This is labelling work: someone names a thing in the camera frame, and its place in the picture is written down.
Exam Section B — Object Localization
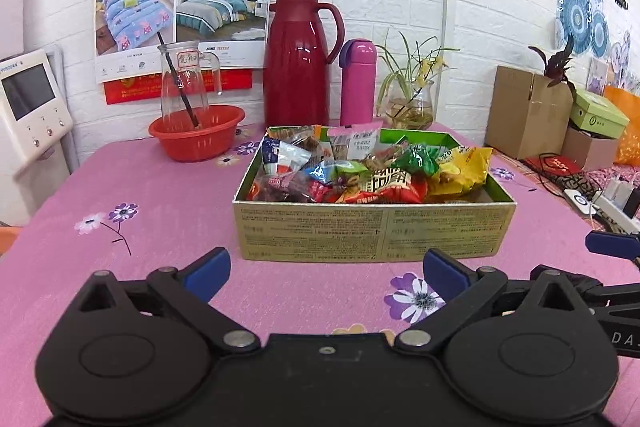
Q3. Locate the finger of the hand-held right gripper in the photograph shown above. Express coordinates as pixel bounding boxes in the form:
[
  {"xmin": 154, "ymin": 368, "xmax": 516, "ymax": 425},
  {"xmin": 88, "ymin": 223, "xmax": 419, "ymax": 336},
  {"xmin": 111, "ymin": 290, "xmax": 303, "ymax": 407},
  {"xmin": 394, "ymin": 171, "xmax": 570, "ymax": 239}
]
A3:
[
  {"xmin": 570, "ymin": 279, "xmax": 640, "ymax": 308},
  {"xmin": 585, "ymin": 231, "xmax": 640, "ymax": 265}
]

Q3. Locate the purple plant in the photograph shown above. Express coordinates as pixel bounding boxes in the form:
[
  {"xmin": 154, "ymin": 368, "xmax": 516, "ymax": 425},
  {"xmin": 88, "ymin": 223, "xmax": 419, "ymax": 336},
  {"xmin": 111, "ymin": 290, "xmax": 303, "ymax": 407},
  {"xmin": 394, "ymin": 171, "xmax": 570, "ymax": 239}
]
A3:
[{"xmin": 529, "ymin": 39, "xmax": 578, "ymax": 102}]

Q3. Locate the green cardboard box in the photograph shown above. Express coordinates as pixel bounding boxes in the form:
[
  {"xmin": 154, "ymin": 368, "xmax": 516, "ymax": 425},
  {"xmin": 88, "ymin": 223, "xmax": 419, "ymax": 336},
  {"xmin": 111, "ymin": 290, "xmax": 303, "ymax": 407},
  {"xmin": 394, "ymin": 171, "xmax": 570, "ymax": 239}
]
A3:
[{"xmin": 232, "ymin": 125, "xmax": 517, "ymax": 264}]

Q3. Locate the red pouch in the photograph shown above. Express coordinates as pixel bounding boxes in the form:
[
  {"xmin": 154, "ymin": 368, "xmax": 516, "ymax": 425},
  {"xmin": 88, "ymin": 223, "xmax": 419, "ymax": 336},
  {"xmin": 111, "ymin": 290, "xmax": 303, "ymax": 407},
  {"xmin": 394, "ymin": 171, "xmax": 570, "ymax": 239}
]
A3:
[{"xmin": 525, "ymin": 154, "xmax": 583, "ymax": 178}]

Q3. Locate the brown patterned bag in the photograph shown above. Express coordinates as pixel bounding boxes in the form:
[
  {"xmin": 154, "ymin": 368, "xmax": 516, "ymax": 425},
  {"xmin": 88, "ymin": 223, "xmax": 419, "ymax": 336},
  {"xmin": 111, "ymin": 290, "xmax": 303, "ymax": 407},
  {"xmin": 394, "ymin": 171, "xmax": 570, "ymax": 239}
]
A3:
[{"xmin": 542, "ymin": 174, "xmax": 601, "ymax": 198}]

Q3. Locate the pink floral tablecloth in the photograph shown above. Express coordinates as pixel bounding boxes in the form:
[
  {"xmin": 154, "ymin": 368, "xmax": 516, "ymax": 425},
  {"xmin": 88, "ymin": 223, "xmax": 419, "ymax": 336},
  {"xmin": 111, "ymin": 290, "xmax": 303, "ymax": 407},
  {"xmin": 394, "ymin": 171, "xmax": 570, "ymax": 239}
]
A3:
[{"xmin": 0, "ymin": 122, "xmax": 640, "ymax": 427}]

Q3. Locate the green snack packet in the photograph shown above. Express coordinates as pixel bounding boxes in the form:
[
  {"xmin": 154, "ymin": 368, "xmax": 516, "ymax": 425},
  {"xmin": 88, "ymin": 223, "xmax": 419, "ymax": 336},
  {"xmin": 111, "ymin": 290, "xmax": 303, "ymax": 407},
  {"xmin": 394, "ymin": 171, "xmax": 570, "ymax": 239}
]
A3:
[{"xmin": 400, "ymin": 144, "xmax": 441, "ymax": 175}]

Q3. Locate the black stick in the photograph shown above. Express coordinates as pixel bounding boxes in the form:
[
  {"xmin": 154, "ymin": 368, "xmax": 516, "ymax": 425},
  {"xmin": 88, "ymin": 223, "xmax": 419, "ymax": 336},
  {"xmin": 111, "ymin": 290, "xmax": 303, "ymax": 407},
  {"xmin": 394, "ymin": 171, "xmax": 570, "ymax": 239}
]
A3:
[{"xmin": 156, "ymin": 32, "xmax": 201, "ymax": 128}]

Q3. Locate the dark red thermos jug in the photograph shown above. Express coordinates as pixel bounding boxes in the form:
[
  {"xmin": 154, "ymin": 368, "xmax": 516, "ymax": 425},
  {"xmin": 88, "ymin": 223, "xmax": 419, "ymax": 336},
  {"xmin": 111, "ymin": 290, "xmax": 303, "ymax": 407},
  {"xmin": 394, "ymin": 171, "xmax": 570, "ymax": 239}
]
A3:
[{"xmin": 263, "ymin": 0, "xmax": 344, "ymax": 128}]

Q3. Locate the green plant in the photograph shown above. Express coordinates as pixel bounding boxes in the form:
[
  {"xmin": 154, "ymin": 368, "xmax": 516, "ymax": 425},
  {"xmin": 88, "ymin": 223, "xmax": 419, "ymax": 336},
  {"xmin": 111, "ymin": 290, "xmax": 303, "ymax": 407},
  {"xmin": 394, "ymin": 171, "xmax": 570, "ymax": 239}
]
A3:
[{"xmin": 375, "ymin": 27, "xmax": 461, "ymax": 118}]

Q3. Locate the glass vase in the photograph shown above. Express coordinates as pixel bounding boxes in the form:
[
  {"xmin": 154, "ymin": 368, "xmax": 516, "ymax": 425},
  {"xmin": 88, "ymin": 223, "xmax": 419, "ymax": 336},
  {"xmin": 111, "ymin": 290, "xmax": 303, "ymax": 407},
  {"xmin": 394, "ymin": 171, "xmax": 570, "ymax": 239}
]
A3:
[{"xmin": 387, "ymin": 82, "xmax": 435, "ymax": 131}]

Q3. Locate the yellow snack packet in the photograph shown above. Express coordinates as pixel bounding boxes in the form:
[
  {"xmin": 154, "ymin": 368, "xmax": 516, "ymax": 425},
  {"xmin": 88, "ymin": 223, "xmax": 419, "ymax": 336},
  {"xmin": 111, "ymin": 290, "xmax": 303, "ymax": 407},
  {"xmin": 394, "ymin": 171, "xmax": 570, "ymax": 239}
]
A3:
[{"xmin": 429, "ymin": 146, "xmax": 493, "ymax": 196}]

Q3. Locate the red plastic bowl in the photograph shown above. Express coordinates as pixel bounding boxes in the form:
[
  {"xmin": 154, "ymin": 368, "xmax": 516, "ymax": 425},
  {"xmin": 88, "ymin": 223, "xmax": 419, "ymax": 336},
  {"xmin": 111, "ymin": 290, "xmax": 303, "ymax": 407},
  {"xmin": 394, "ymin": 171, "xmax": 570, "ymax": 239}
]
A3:
[{"xmin": 148, "ymin": 105, "xmax": 246, "ymax": 162}]

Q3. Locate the small cardboard box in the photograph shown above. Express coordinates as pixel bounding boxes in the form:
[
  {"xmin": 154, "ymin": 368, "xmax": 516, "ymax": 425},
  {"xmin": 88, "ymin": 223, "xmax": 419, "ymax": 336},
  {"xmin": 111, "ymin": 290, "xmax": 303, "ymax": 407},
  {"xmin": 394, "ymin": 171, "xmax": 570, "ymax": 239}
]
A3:
[{"xmin": 562, "ymin": 127, "xmax": 621, "ymax": 171}]

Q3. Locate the orange plaid cloth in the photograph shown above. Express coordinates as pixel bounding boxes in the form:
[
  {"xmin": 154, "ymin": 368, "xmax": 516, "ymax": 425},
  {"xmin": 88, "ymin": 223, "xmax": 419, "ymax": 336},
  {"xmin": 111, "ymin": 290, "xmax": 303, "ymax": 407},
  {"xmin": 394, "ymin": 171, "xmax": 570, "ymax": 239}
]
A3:
[{"xmin": 492, "ymin": 154, "xmax": 551, "ymax": 192}]

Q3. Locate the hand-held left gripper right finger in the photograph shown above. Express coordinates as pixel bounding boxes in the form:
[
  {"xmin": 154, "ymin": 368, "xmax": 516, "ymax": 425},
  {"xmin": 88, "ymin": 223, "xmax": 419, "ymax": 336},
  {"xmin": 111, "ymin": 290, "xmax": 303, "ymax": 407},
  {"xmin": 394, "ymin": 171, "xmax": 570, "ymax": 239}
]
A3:
[{"xmin": 395, "ymin": 249, "xmax": 576, "ymax": 353}]

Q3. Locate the green shoe box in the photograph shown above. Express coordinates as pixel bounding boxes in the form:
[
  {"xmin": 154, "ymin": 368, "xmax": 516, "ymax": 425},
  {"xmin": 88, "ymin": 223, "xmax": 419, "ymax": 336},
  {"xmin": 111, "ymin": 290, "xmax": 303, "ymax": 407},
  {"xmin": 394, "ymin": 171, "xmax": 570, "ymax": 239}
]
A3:
[{"xmin": 570, "ymin": 88, "xmax": 631, "ymax": 140}]

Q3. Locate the pile of assorted snacks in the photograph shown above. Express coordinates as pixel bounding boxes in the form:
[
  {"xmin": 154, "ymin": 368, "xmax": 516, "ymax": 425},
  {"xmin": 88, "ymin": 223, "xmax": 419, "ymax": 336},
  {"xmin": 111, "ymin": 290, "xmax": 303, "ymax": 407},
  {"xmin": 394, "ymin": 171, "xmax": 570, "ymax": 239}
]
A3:
[{"xmin": 247, "ymin": 119, "xmax": 493, "ymax": 204}]

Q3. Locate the white machine with screen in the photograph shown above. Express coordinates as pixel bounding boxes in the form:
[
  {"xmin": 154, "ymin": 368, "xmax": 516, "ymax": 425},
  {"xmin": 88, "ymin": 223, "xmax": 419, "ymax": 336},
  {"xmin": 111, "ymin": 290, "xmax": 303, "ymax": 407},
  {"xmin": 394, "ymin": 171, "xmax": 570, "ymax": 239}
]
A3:
[{"xmin": 0, "ymin": 48, "xmax": 76, "ymax": 228}]

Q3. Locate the orange bag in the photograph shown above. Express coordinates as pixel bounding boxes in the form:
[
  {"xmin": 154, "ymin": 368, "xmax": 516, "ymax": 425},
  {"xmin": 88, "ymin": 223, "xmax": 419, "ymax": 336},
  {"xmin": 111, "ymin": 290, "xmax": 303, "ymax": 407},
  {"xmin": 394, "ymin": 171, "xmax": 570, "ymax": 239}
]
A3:
[{"xmin": 604, "ymin": 86, "xmax": 640, "ymax": 165}]

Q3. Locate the pink bottle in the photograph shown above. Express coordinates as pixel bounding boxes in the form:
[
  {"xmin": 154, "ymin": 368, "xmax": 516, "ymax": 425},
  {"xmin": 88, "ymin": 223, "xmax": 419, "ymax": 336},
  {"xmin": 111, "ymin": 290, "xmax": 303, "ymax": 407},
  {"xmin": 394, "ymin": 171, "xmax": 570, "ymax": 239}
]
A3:
[{"xmin": 339, "ymin": 39, "xmax": 378, "ymax": 128}]

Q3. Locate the large cardboard box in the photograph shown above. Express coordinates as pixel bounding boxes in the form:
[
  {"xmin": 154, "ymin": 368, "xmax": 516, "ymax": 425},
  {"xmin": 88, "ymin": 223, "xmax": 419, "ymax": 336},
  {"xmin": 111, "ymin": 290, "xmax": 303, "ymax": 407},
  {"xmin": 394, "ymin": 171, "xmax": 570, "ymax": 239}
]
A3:
[{"xmin": 485, "ymin": 66, "xmax": 576, "ymax": 160}]

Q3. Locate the white power strip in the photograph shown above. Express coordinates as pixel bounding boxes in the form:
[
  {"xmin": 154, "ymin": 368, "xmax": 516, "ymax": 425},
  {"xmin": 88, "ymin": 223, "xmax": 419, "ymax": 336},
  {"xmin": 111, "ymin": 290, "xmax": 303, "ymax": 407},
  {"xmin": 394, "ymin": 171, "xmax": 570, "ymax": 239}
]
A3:
[{"xmin": 564, "ymin": 177, "xmax": 640, "ymax": 233}]

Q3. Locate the blue paper fan decoration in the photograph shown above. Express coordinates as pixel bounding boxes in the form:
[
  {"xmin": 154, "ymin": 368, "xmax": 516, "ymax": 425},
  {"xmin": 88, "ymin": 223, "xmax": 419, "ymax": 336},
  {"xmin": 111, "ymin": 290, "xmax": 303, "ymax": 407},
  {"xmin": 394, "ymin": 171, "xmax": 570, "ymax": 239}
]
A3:
[{"xmin": 555, "ymin": 0, "xmax": 611, "ymax": 58}]

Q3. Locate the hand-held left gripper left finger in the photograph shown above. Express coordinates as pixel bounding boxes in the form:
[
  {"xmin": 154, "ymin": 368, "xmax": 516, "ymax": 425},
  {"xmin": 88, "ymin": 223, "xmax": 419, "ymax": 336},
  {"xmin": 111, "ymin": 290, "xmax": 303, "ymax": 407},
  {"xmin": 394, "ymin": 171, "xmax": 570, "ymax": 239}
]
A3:
[{"xmin": 75, "ymin": 248, "xmax": 261, "ymax": 353}]

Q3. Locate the pink floral blanket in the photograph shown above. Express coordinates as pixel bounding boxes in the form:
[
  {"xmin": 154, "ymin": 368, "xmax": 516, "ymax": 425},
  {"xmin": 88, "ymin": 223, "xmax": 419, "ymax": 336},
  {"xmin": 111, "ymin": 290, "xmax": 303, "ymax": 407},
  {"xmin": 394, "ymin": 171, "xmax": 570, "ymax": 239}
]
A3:
[{"xmin": 585, "ymin": 164, "xmax": 640, "ymax": 192}]

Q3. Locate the glass pitcher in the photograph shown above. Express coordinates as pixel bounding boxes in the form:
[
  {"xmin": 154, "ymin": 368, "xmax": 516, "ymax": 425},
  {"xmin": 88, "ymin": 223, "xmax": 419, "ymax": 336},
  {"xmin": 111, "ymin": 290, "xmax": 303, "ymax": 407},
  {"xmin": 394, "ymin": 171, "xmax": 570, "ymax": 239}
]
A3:
[{"xmin": 157, "ymin": 41, "xmax": 223, "ymax": 128}]

